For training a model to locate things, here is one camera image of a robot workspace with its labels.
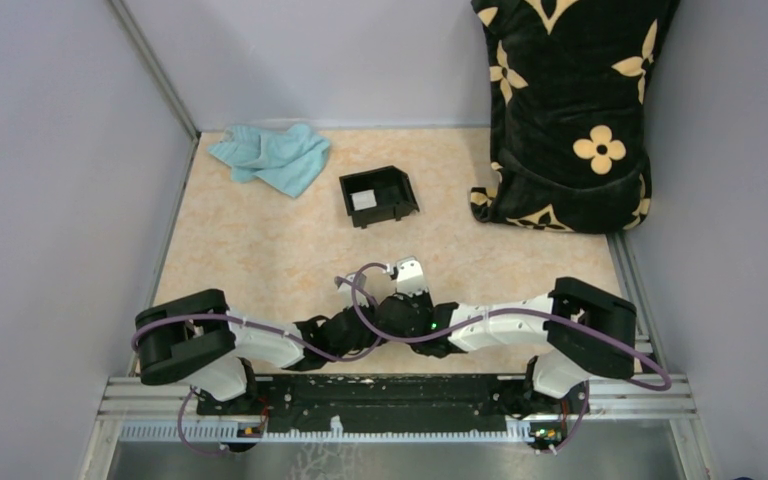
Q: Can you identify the black plastic card box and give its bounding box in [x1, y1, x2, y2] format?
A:
[339, 166, 420, 229]

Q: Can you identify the grey credit card stack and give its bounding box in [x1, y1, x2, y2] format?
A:
[350, 189, 378, 211]

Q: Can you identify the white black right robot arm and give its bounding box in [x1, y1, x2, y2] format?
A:
[371, 277, 637, 412]

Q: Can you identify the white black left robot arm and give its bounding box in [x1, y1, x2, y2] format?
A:
[131, 289, 384, 414]

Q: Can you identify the light blue cloth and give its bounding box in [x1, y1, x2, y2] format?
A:
[207, 124, 331, 198]

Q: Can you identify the black floral cushion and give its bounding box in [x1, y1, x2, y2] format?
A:
[470, 0, 678, 235]

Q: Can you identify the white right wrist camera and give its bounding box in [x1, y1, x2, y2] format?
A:
[388, 256, 429, 297]

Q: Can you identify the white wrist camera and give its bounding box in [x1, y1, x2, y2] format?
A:
[388, 256, 429, 297]
[334, 272, 378, 308]

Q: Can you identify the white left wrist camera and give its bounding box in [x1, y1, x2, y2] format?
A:
[334, 272, 378, 308]

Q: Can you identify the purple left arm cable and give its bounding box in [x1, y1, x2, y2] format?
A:
[130, 274, 385, 458]

